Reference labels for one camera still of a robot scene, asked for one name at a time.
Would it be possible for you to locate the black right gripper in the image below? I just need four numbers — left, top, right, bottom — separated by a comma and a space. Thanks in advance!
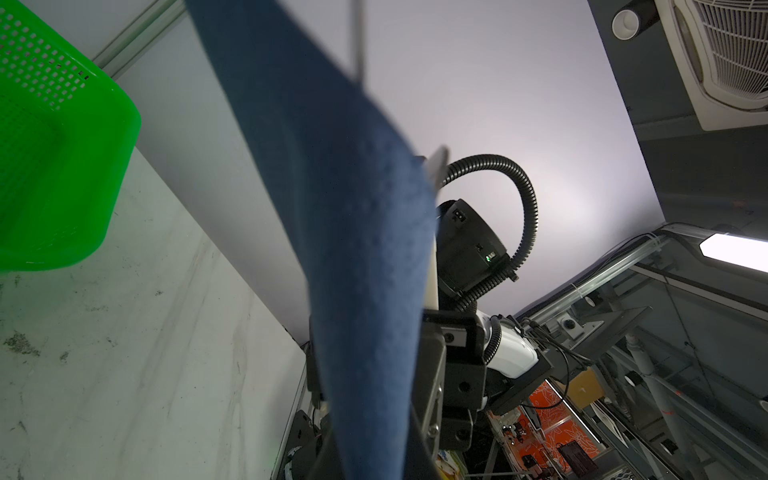
412, 310, 486, 453

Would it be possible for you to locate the dark blue paper napkin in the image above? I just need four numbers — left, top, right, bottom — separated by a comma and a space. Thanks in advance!
187, 1, 437, 479

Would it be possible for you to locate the silver metal knife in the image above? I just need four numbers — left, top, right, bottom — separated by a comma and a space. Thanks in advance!
350, 0, 366, 87

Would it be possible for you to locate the green perforated plastic basket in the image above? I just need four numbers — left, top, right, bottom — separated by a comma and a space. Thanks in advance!
1, 1, 141, 272

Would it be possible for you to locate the silver metal fork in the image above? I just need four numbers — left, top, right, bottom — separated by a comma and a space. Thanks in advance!
422, 145, 450, 192

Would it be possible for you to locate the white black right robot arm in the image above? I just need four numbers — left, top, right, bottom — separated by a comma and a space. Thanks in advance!
412, 310, 552, 457

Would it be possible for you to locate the bright ceiling light panel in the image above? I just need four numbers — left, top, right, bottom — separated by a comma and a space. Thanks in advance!
699, 233, 768, 273

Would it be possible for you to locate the white ceiling air vent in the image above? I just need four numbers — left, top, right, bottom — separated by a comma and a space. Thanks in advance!
655, 1, 767, 131

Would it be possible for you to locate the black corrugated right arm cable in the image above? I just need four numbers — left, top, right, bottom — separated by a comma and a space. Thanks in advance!
440, 153, 540, 313

